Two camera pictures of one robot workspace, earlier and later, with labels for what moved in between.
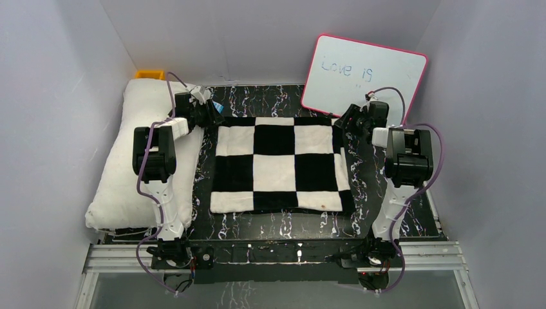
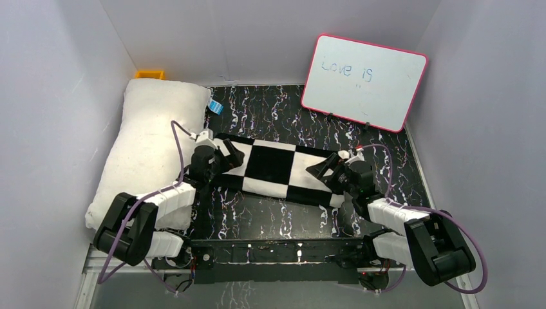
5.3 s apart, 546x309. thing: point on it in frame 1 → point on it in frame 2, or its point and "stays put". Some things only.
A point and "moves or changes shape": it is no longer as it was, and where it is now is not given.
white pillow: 122,201 stays put
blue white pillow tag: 219,107 stays put
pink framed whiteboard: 342,72 stays put
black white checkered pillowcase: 279,164 moves or changes shape
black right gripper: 353,111 → 319,170
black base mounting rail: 263,261 stays put
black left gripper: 207,114 → 220,158
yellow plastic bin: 158,74 stays put
